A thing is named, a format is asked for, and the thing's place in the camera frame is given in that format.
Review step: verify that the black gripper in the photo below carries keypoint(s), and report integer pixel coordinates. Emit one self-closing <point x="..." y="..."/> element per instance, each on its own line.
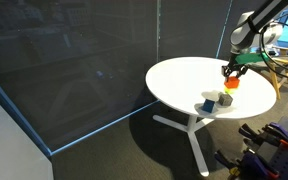
<point x="233" y="66"/>

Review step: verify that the orange block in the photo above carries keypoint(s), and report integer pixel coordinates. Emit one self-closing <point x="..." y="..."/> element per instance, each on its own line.
<point x="232" y="82"/>

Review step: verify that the yellow-green block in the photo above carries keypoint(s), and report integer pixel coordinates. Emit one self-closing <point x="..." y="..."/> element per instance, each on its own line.
<point x="230" y="90"/>

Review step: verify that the gray block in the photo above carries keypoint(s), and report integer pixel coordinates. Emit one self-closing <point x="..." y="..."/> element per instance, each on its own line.
<point x="225" y="99"/>

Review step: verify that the blue block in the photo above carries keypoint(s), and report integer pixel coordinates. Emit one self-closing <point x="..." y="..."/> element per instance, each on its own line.
<point x="208" y="105"/>

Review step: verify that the white round table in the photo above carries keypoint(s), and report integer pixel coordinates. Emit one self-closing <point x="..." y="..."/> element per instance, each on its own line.
<point x="184" y="84"/>

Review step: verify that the wooden chair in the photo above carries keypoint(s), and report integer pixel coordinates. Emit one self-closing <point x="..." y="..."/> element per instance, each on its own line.
<point x="274" y="68"/>

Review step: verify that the purple orange clamp upper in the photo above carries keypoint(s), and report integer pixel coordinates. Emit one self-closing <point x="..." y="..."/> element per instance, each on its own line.
<point x="271" y="133"/>

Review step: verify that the purple orange clamp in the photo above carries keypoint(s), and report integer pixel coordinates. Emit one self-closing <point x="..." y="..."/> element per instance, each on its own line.
<point x="251" y="167"/>
<point x="271" y="133"/>

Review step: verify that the purple orange clamp lower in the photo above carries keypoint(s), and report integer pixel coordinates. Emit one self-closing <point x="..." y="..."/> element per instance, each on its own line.
<point x="251" y="167"/>

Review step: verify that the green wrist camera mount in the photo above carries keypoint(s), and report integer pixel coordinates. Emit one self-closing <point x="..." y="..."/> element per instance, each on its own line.
<point x="251" y="58"/>

